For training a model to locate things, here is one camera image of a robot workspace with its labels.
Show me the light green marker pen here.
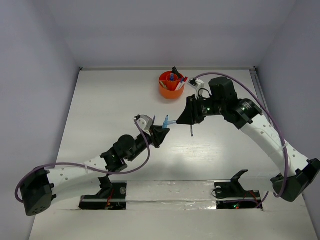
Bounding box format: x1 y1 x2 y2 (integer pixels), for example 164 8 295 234
159 81 168 90

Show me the pink highlighter black body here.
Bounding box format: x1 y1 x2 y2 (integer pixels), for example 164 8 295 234
171 66 179 76

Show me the red-capped white marker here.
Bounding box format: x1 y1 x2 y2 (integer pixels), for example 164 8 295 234
179 77 188 88

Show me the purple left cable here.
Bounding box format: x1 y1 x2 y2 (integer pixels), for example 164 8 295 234
14 119 151 203

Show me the small clear blue-capped bottle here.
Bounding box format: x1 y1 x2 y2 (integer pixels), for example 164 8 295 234
169 73 175 82

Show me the orange round organizer container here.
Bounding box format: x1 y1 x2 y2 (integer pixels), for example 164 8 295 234
158 71 185 100

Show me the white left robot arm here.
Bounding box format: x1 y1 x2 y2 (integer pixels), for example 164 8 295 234
14 125 170 216

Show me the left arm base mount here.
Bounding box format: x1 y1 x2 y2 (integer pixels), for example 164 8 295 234
78 176 127 211

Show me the blue ballpoint pen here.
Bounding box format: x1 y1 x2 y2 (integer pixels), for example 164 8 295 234
190 125 194 137

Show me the black-capped white marker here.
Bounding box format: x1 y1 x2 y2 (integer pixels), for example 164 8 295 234
175 77 186 91

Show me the blue translucent utility knife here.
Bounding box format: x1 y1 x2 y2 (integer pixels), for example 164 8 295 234
162 115 177 129

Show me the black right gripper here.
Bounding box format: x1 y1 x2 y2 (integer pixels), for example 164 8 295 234
177 93 226 124

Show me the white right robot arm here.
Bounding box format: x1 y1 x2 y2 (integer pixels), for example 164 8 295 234
177 76 320 202

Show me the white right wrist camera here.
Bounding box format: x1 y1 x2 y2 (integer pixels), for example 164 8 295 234
188 78 205 95

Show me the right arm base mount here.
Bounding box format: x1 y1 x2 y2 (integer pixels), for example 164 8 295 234
211 169 262 210

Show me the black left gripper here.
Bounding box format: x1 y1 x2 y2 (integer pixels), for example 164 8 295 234
127 125 169 162

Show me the blue-capped white marker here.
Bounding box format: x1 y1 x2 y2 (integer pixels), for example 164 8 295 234
175 77 184 91

